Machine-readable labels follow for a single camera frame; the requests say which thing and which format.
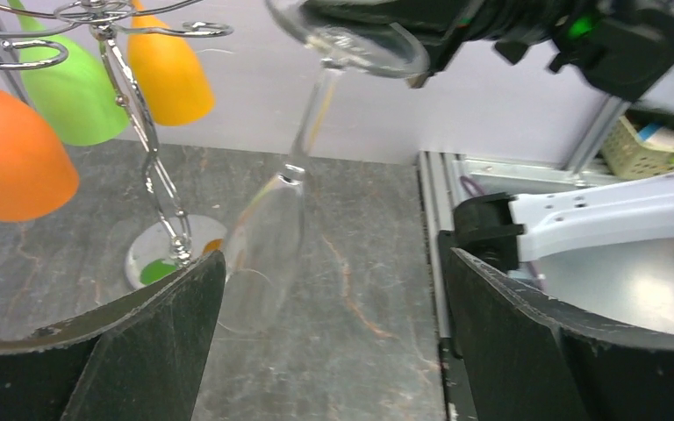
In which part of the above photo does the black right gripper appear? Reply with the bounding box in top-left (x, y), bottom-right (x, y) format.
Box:
top-left (303, 0), bottom-right (564, 89)

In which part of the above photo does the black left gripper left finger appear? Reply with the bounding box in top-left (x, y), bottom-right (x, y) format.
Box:
top-left (0, 252), bottom-right (226, 420)

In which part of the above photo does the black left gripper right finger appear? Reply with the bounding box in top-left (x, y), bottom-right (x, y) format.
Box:
top-left (443, 248), bottom-right (674, 420)

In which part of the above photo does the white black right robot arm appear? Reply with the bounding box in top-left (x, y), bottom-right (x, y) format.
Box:
top-left (305, 1), bottom-right (674, 272)

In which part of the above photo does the orange plastic wine glass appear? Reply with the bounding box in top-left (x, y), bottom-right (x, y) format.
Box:
top-left (0, 90), bottom-right (79, 223)

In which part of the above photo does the yellow plastic wine glass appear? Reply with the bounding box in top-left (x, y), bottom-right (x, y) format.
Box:
top-left (127, 33), bottom-right (215, 126)

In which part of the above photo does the green plastic wine glass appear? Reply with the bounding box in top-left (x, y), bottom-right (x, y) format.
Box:
top-left (8, 0), bottom-right (132, 147)

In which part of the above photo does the beige plastic basket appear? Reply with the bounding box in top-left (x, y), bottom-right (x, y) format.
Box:
top-left (600, 117), bottom-right (674, 180)

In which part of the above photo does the chrome wire glass rack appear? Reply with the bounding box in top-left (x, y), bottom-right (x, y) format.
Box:
top-left (0, 1), bottom-right (232, 289)

